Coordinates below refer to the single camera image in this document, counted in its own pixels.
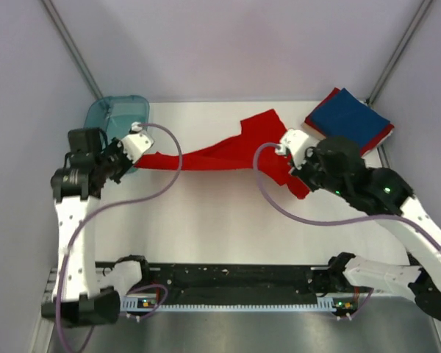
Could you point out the right aluminium frame post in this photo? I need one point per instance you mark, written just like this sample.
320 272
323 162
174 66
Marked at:
410 31

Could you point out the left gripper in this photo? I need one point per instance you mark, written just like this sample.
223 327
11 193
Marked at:
115 146

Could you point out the teal plastic bin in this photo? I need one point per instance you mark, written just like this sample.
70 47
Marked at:
112 117

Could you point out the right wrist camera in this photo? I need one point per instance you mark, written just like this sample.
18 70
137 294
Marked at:
293 144

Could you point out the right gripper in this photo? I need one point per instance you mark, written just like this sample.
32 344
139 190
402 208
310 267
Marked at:
310 155

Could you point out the left aluminium frame post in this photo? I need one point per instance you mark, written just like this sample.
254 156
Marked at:
72 48

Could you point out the folded blue t shirt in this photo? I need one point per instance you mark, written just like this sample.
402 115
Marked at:
349 117

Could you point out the folded red t shirt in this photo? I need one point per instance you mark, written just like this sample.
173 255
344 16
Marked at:
380 138

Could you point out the grey cable duct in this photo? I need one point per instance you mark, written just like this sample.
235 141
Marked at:
139 304

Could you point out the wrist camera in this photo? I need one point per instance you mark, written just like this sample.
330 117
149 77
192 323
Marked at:
136 143
293 144

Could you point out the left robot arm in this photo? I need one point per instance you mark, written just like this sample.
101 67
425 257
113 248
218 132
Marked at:
78 298

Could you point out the aluminium frame post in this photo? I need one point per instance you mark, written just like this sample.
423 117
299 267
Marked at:
72 48
410 31

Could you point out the red t shirt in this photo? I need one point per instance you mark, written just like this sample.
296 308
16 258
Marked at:
237 152
380 138

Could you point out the folded cream t shirt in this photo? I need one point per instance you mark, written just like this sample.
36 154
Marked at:
312 132

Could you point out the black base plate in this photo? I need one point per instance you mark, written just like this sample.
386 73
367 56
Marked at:
243 284

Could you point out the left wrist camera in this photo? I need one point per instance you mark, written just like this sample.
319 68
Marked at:
136 143

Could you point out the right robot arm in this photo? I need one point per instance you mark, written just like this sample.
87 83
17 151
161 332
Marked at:
382 195

